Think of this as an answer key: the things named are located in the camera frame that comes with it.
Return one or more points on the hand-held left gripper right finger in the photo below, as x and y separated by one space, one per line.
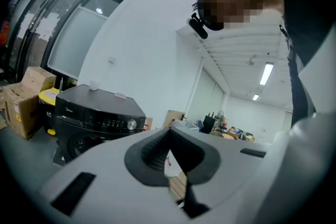
225 165

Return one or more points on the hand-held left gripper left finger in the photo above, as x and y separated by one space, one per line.
110 191

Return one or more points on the black washing machine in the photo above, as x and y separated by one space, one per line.
97 110

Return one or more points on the person's right forearm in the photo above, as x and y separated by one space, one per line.
304 165

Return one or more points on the black framed glass door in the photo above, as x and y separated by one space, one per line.
60 0

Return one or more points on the cluttered desk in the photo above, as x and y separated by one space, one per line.
236 133

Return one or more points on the black box on desk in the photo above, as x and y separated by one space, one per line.
208 123

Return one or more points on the desk fan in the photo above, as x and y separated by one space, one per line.
220 114

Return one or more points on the small ceiling light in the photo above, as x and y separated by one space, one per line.
255 97

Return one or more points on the small brown cardboard box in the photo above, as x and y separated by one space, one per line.
148 123

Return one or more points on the flat white pad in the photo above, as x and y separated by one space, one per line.
120 95

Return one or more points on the long ceiling light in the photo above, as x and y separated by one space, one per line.
266 73

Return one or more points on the small white box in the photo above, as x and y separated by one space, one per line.
94 85

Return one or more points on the yellow and black bin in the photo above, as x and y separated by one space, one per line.
48 102

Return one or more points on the white stick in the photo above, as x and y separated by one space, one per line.
61 85

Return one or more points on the large open cardboard box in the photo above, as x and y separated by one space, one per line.
21 112

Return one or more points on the closed cardboard box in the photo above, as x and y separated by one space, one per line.
38 78

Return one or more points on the frosted glass panel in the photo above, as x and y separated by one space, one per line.
74 42

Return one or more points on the person's head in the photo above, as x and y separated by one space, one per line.
231 0

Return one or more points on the black head camera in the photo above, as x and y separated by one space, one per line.
198 27

